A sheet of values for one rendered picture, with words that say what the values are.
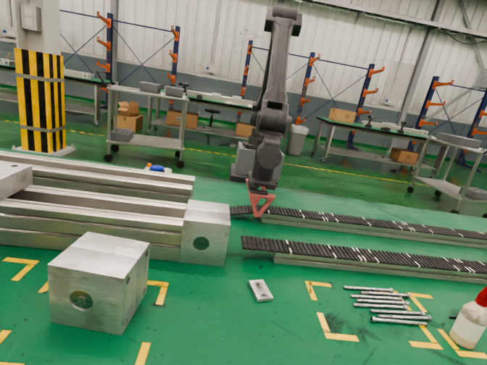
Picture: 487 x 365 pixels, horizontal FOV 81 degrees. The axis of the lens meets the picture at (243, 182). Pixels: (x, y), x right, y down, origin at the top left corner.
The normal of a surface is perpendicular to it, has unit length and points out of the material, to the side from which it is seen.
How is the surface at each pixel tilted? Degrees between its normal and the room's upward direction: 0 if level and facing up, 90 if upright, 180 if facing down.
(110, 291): 90
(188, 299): 0
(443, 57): 90
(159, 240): 90
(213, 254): 90
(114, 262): 0
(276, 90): 48
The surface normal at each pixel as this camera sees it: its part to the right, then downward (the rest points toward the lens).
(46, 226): 0.07, 0.33
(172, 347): 0.17, -0.93
